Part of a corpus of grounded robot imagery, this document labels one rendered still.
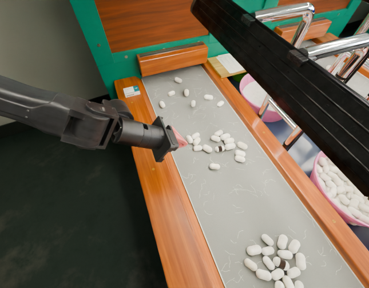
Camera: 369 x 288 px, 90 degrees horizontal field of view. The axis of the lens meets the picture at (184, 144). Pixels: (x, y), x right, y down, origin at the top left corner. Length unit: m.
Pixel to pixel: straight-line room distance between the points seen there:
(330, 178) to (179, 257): 0.52
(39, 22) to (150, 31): 0.92
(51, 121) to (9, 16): 1.30
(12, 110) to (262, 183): 0.60
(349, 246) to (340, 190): 0.16
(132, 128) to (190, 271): 0.35
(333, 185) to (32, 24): 1.72
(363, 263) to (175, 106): 0.71
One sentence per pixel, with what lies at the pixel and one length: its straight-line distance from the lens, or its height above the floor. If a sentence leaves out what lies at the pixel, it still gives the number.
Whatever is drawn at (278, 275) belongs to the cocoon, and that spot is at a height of 0.76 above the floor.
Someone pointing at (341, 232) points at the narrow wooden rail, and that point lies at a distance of 0.66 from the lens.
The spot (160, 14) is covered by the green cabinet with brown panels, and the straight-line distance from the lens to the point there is 0.85.
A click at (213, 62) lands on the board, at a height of 0.78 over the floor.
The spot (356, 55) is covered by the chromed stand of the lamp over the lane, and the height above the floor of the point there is 1.08.
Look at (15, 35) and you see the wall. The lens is 1.68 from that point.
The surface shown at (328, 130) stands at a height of 1.07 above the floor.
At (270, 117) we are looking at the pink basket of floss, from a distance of 0.84.
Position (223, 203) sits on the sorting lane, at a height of 0.74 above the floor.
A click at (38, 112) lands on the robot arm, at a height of 1.07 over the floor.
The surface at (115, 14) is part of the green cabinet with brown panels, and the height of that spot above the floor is 1.00.
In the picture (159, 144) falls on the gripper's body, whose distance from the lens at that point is 0.43.
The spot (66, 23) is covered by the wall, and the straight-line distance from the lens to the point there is 1.63.
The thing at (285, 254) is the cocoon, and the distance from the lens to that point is 0.58.
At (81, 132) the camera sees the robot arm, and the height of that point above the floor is 1.02.
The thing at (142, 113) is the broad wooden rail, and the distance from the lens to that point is 0.73.
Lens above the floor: 1.28
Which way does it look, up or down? 56 degrees down
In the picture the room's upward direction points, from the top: straight up
